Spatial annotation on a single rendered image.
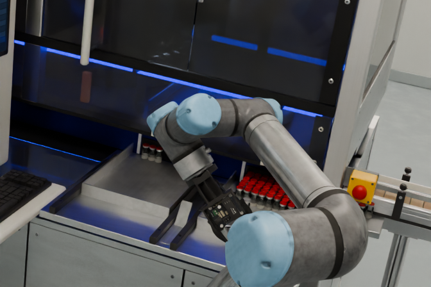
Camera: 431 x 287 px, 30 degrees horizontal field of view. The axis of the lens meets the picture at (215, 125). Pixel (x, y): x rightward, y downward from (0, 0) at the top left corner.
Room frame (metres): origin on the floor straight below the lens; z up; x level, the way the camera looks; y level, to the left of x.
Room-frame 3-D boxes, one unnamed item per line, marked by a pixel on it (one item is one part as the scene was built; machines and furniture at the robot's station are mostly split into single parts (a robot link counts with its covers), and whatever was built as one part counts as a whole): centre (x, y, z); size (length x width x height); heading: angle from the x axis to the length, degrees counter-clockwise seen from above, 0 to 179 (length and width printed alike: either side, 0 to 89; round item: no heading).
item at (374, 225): (2.10, -0.46, 0.87); 0.14 x 0.13 x 0.02; 165
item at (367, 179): (2.06, -0.43, 1.00); 0.08 x 0.07 x 0.07; 165
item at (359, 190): (2.02, -0.42, 1.00); 0.04 x 0.04 x 0.04; 75
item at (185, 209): (1.85, 0.06, 0.91); 0.14 x 0.03 x 0.06; 165
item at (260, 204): (2.06, -0.17, 0.91); 0.18 x 0.02 x 0.05; 75
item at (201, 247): (1.99, 0.02, 0.87); 0.70 x 0.48 x 0.02; 75
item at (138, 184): (2.11, 0.17, 0.90); 0.34 x 0.26 x 0.04; 165
